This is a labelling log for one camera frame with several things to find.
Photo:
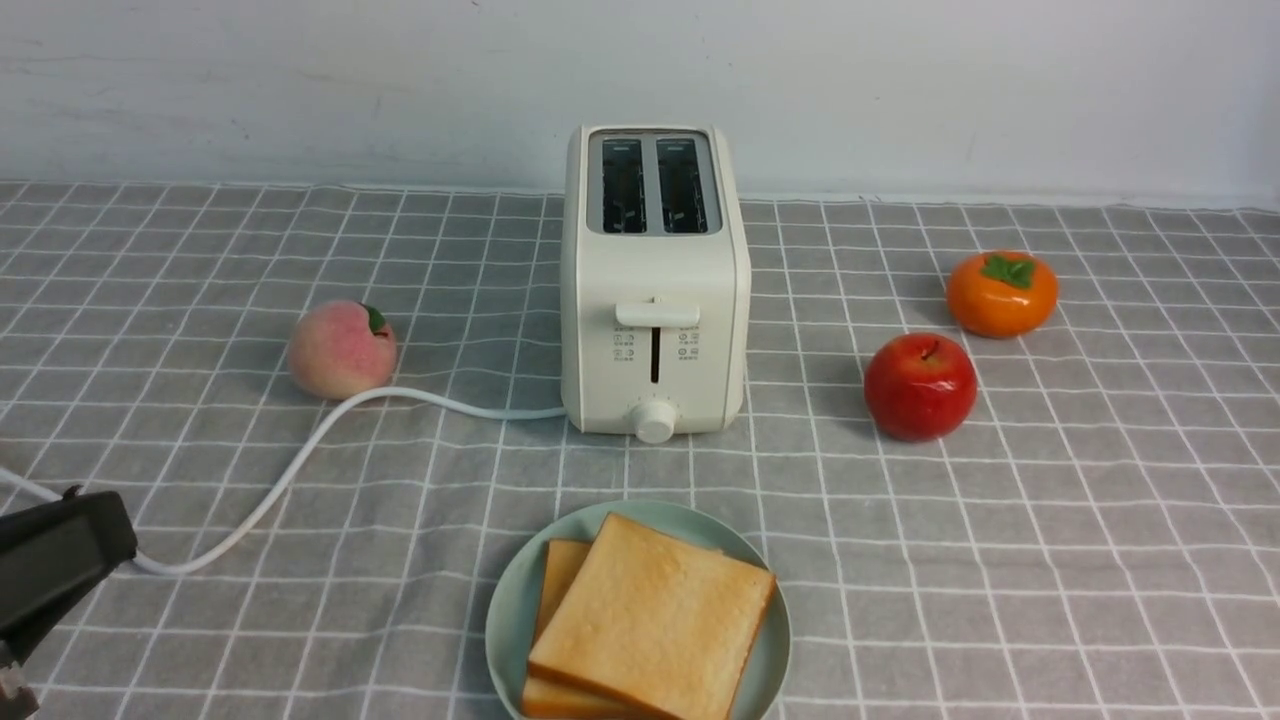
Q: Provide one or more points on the grey checkered tablecloth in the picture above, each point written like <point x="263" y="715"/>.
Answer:
<point x="1098" y="540"/>

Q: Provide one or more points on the red apple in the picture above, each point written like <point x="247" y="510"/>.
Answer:
<point x="920" y="386"/>

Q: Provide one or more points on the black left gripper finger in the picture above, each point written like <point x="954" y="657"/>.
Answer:
<point x="54" y="555"/>

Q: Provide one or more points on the pink peach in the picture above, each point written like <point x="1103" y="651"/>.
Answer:
<point x="341" y="348"/>

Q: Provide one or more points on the light green plate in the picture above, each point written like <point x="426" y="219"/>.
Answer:
<point x="512" y="610"/>

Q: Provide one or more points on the white two-slot toaster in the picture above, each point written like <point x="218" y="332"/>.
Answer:
<point x="655" y="283"/>

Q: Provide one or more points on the orange persimmon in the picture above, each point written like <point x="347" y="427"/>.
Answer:
<point x="1002" y="294"/>

